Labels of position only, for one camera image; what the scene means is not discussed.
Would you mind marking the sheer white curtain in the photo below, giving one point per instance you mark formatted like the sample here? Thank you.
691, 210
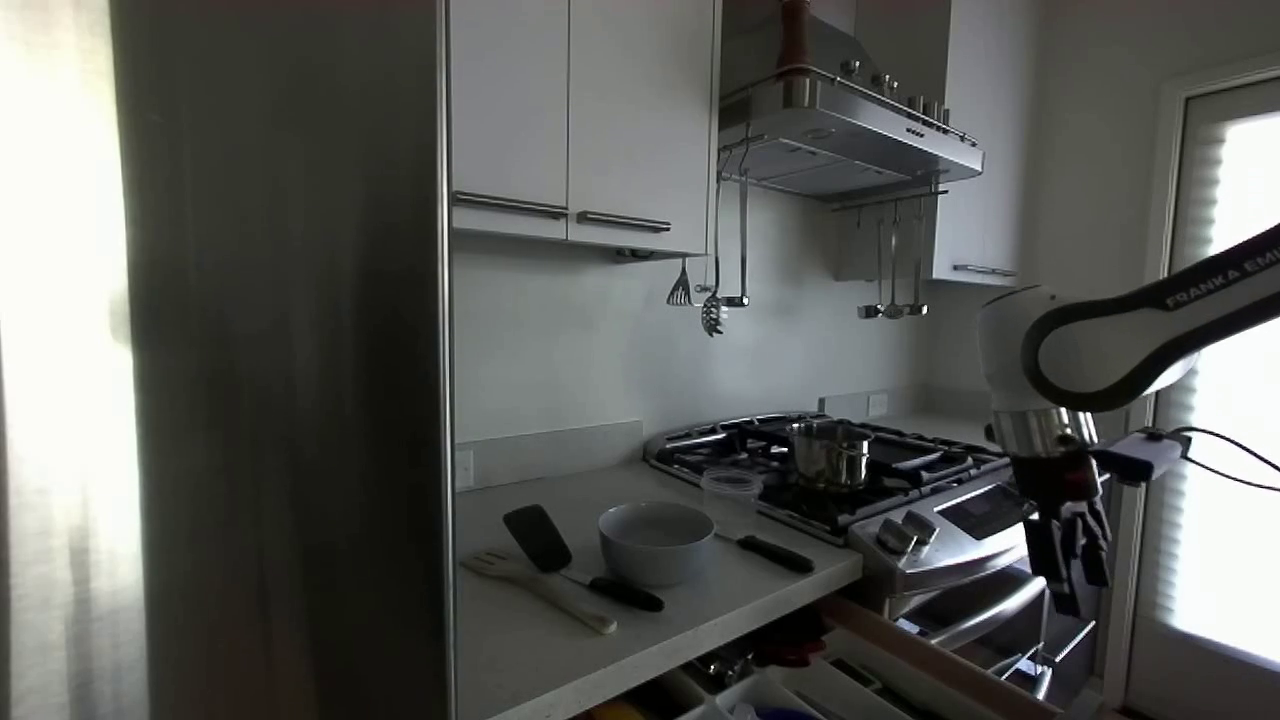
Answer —
61, 361

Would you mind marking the black plastic spatula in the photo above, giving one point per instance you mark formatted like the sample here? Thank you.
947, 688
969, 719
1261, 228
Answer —
536, 539

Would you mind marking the stainless steel range hood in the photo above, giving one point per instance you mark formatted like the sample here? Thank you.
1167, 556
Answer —
841, 127

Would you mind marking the stainless steel pot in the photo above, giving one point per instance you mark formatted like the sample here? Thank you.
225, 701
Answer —
828, 457

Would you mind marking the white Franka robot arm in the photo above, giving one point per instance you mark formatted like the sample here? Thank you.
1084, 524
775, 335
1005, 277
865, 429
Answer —
1132, 335

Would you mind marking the stainless steel refrigerator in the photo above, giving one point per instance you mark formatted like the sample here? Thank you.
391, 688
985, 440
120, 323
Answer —
287, 361

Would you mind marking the white ceramic bowl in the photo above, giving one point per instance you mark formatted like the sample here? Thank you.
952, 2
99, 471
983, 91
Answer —
652, 542

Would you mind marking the white wall cabinet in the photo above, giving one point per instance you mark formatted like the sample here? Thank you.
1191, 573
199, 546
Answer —
985, 146

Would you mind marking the white framed glass door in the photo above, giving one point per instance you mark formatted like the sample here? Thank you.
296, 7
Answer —
1227, 401

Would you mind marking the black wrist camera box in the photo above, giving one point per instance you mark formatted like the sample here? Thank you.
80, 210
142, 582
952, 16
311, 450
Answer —
1139, 457

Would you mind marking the range control knob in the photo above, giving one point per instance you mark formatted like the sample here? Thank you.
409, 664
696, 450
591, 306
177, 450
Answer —
920, 524
890, 539

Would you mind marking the metal utensil rail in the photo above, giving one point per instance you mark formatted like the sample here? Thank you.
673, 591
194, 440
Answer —
890, 198

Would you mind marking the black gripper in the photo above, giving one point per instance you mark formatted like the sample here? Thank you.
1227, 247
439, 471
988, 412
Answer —
1053, 487

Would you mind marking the small hanging triangular scraper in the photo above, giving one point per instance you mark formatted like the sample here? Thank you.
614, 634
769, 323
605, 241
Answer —
680, 290

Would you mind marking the hanging metal spoon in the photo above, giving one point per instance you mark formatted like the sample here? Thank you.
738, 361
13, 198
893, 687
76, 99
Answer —
869, 309
919, 306
893, 306

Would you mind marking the light wooden spatula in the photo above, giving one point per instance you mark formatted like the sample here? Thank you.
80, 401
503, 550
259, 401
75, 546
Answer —
545, 591

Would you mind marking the stainless steel gas range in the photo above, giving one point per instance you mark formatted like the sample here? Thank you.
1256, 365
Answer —
935, 467

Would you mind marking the hanging metal ladle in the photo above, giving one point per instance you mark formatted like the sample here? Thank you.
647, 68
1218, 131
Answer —
715, 314

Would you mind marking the white drawer organizer tray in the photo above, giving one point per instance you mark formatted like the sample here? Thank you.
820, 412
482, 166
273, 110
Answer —
920, 660

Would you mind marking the white cabinet door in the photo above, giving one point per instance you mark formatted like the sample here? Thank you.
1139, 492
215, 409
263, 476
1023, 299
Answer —
511, 102
640, 107

